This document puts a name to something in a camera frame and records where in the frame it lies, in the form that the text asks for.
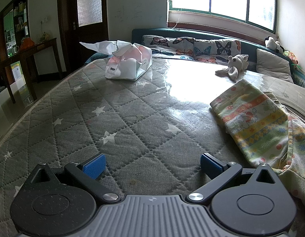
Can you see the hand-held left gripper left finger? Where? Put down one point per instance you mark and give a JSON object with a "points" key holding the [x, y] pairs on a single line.
{"points": [[94, 166]]}

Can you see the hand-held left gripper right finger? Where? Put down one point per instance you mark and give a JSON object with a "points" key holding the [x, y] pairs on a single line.
{"points": [[209, 166]]}

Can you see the colourful printed children's shirt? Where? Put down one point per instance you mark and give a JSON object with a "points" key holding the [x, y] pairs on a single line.
{"points": [[253, 118]]}

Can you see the beige plush rabbit toy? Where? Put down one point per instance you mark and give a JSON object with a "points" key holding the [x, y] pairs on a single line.
{"points": [[232, 66]]}

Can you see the white tissue pack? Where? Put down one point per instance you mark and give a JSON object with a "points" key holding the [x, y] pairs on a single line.
{"points": [[127, 66]]}

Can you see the butterfly print cushion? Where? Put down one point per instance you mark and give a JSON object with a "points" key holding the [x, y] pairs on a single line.
{"points": [[167, 44], [216, 48]]}

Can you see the plain grey cushion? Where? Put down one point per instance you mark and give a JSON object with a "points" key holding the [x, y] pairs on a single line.
{"points": [[273, 64]]}

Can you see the green white carton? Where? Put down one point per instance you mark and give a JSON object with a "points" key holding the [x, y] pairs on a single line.
{"points": [[16, 71]]}

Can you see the dark wooden door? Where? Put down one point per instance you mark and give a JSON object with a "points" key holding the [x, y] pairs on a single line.
{"points": [[68, 42]]}

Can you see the dark wooden console table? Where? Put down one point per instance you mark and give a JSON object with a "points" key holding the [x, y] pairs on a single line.
{"points": [[31, 51]]}

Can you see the orange plush toy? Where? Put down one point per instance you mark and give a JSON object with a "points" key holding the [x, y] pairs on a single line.
{"points": [[292, 58]]}

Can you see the panda plush toy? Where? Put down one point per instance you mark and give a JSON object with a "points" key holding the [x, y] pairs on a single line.
{"points": [[272, 43]]}

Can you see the teal sofa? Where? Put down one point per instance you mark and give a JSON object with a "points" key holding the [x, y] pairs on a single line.
{"points": [[137, 33]]}

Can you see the orange pumpkin shaped ornament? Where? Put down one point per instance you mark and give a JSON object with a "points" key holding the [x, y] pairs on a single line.
{"points": [[27, 43]]}

